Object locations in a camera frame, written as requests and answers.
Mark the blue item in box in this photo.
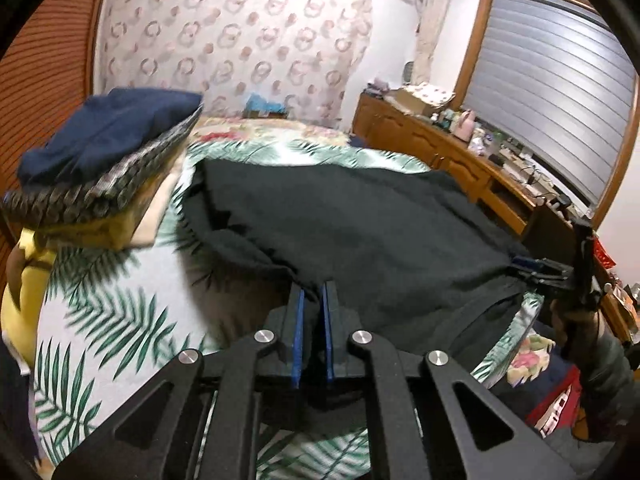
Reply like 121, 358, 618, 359
244, 92, 288, 121

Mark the brown slatted wardrobe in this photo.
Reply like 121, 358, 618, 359
0, 0, 116, 241

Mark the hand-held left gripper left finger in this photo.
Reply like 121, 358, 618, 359
52, 287, 307, 480

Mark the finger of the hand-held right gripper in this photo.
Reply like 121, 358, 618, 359
520, 272, 571, 291
511, 256, 573, 273

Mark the open cardboard box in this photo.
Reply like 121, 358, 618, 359
387, 87, 441, 116

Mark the red packet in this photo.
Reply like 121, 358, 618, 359
592, 237, 616, 268

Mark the red bag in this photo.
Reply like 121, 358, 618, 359
525, 370, 583, 436

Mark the navy folded garment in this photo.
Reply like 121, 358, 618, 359
17, 87, 203, 186

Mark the cardboard box with floral cloth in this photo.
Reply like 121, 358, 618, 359
400, 82, 456, 103

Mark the circle patterned sheer curtain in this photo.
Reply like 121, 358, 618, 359
95, 0, 376, 128

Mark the palm leaf bed sheet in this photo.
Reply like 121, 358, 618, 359
32, 137, 546, 480

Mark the wooden sideboard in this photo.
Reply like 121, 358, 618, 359
352, 92, 640, 346

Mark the black printed t-shirt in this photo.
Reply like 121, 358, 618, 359
182, 157, 546, 361

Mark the tied beige curtain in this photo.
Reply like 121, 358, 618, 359
412, 0, 453, 86

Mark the person's right hand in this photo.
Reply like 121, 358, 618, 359
550, 305, 603, 361

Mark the pink thermos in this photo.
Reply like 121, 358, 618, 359
454, 109, 476, 141

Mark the yellow garment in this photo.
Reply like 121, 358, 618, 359
0, 227, 58, 366

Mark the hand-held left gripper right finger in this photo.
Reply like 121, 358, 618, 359
320, 280, 576, 480

